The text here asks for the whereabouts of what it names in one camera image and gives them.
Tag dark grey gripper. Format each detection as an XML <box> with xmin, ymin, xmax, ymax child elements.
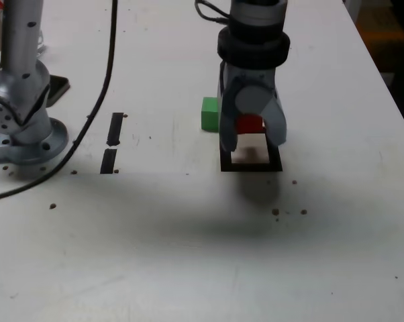
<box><xmin>216</xmin><ymin>62</ymin><xmax>287</xmax><ymax>154</ymax></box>

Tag red cube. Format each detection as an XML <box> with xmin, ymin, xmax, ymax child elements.
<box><xmin>235</xmin><ymin>114</ymin><xmax>266</xmax><ymax>135</ymax></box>

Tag green cube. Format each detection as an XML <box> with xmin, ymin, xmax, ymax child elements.
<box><xmin>201</xmin><ymin>97</ymin><xmax>220</xmax><ymax>132</ymax></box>

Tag black tape square outline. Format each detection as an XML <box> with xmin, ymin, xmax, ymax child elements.
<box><xmin>219</xmin><ymin>132</ymin><xmax>283</xmax><ymax>173</ymax></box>

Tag black tape strip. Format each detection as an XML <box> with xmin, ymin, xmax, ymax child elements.
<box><xmin>99</xmin><ymin>112</ymin><xmax>125</xmax><ymax>174</ymax></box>

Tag dark flat tray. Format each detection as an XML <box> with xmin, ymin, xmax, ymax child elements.
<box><xmin>46</xmin><ymin>74</ymin><xmax>70</xmax><ymax>107</ymax></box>

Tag black cable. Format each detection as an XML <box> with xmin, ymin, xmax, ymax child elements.
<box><xmin>0</xmin><ymin>0</ymin><xmax>232</xmax><ymax>203</ymax></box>

